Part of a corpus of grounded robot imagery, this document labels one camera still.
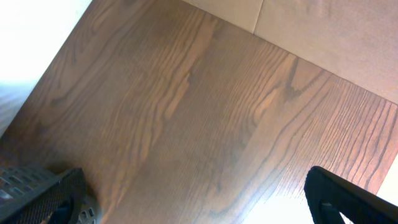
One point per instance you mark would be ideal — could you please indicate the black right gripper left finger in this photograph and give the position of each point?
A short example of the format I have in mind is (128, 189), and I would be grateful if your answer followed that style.
(43, 196)

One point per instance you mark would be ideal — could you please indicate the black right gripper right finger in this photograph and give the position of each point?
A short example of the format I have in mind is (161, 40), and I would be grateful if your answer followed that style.
(330, 197)

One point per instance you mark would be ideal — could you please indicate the grey plastic basket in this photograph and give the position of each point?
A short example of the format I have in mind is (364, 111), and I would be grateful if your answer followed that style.
(18, 186)

